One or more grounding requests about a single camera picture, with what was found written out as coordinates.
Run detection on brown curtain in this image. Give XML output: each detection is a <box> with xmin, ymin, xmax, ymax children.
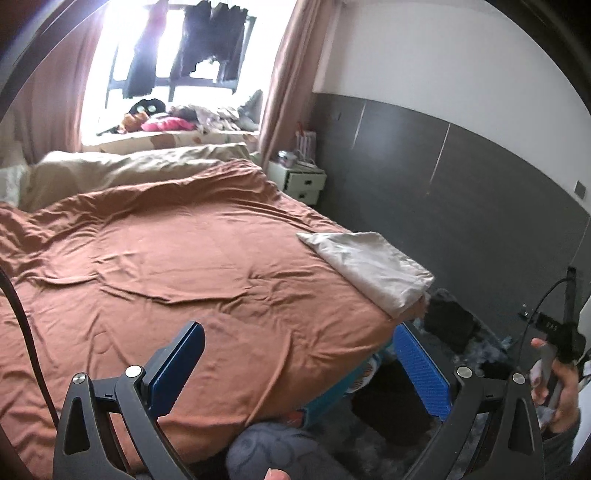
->
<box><xmin>256</xmin><ymin>0</ymin><xmax>347</xmax><ymax>162</ymax></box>

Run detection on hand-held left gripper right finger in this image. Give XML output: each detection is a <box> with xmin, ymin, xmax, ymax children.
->
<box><xmin>392</xmin><ymin>320</ymin><xmax>546</xmax><ymax>480</ymax></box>

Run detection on beige duvet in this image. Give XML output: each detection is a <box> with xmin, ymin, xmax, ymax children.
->
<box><xmin>21</xmin><ymin>142</ymin><xmax>259</xmax><ymax>210</ymax></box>

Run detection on brown bed sheet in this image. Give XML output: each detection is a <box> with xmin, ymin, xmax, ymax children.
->
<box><xmin>0</xmin><ymin>159</ymin><xmax>428</xmax><ymax>472</ymax></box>

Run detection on person's leg in patterned pants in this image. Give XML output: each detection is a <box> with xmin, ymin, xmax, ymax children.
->
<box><xmin>226</xmin><ymin>422</ymin><xmax>342</xmax><ymax>480</ymax></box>

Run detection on pink cushion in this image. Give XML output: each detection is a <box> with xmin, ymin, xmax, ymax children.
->
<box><xmin>141</xmin><ymin>116</ymin><xmax>195</xmax><ymax>133</ymax></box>

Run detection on white nightstand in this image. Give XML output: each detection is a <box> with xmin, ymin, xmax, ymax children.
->
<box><xmin>268</xmin><ymin>159</ymin><xmax>326</xmax><ymax>206</ymax></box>

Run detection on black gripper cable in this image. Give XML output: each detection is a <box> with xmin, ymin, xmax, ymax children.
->
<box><xmin>517</xmin><ymin>274</ymin><xmax>571</xmax><ymax>370</ymax></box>
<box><xmin>0</xmin><ymin>270</ymin><xmax>61</xmax><ymax>430</ymax></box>

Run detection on pale green pillow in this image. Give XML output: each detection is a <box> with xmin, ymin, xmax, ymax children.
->
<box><xmin>0</xmin><ymin>164</ymin><xmax>31</xmax><ymax>206</ymax></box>

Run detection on long dark hanging garment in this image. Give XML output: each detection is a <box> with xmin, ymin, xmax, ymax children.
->
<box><xmin>121</xmin><ymin>0</ymin><xmax>167</xmax><ymax>99</ymax></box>

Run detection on person's right forearm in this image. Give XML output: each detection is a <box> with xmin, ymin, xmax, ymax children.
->
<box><xmin>540</xmin><ymin>415</ymin><xmax>585</xmax><ymax>480</ymax></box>

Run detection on pink curtain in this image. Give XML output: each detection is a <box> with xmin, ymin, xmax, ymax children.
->
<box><xmin>7</xmin><ymin>18</ymin><xmax>109</xmax><ymax>164</ymax></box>

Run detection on black framed window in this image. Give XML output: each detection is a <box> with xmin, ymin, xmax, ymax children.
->
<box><xmin>81</xmin><ymin>0</ymin><xmax>305</xmax><ymax>144</ymax></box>

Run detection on beige zip jacket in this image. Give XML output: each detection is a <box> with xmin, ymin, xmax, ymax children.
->
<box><xmin>295</xmin><ymin>230</ymin><xmax>435</xmax><ymax>319</ymax></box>

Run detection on person's right hand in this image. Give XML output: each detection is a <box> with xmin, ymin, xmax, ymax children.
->
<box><xmin>529</xmin><ymin>338</ymin><xmax>583</xmax><ymax>435</ymax></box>

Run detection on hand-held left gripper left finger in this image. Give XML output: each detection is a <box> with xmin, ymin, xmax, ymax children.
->
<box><xmin>52</xmin><ymin>320</ymin><xmax>206</xmax><ymax>480</ymax></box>

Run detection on cream patterned window seat cushion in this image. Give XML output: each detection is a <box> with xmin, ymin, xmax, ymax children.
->
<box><xmin>83</xmin><ymin>129</ymin><xmax>259</xmax><ymax>153</ymax></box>

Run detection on white pink upright box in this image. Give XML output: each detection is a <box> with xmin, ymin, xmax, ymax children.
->
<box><xmin>294</xmin><ymin>121</ymin><xmax>319</xmax><ymax>162</ymax></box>

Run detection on pile of pale clothes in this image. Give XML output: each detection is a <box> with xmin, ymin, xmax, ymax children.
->
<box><xmin>171</xmin><ymin>90</ymin><xmax>264</xmax><ymax>132</ymax></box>

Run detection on black plush toy white eyes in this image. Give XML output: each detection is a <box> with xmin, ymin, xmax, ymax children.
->
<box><xmin>127</xmin><ymin>98</ymin><xmax>167</xmax><ymax>116</ymax></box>

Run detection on wide dark hanging garment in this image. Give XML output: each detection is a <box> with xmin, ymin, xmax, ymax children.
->
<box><xmin>205</xmin><ymin>2</ymin><xmax>250</xmax><ymax>84</ymax></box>

